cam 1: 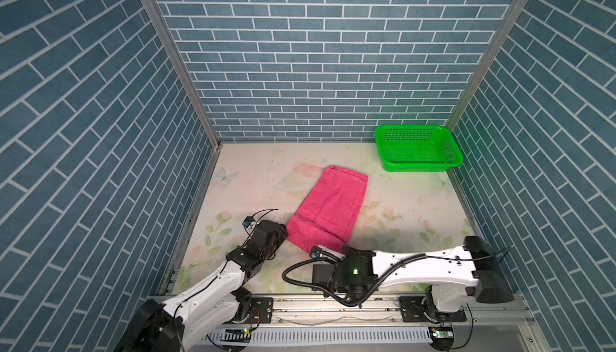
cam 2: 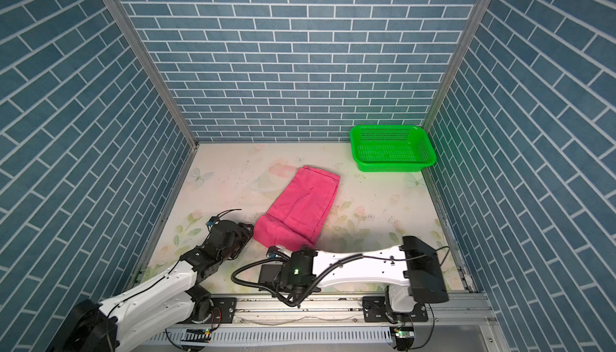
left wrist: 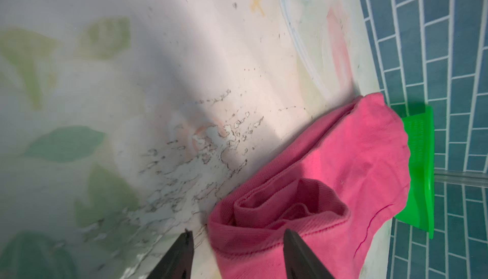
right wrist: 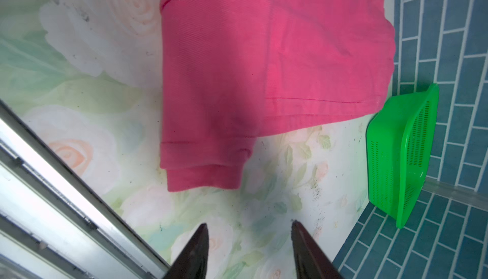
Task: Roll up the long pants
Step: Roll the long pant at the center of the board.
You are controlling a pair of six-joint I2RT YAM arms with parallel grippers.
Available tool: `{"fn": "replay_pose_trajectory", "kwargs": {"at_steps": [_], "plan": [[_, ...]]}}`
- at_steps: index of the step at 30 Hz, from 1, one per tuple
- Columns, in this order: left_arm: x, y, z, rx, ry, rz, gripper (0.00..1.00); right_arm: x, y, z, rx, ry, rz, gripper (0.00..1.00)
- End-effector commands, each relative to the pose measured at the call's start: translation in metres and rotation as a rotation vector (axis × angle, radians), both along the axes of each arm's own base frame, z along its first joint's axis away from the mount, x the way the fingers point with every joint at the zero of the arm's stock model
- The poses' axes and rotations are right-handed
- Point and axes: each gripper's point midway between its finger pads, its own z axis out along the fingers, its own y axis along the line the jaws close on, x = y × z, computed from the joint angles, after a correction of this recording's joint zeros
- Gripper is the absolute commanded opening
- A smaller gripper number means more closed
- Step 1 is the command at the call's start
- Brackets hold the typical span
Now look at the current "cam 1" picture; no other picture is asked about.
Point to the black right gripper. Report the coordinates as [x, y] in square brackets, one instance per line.
[346, 251]

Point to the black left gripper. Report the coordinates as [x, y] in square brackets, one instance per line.
[280, 233]

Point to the pink long pants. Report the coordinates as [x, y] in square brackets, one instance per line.
[328, 215]

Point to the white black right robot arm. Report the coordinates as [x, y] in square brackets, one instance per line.
[454, 276]

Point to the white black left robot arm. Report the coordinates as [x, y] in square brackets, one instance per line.
[180, 322]

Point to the floral table mat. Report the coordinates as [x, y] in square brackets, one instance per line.
[402, 212]

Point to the green plastic basket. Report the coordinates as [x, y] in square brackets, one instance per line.
[417, 148]

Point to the aluminium front rail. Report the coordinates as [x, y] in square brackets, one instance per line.
[381, 310]

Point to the white slotted cable duct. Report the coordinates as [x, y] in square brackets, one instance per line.
[322, 336]

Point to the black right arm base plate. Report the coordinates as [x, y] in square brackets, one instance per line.
[415, 309]

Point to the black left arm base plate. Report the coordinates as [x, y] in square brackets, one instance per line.
[258, 310]

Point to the aluminium left corner post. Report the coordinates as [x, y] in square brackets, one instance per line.
[166, 38]

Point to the aluminium corner post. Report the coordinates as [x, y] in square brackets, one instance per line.
[166, 38]
[497, 41]

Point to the aluminium right corner post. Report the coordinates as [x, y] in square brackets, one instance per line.
[497, 41]

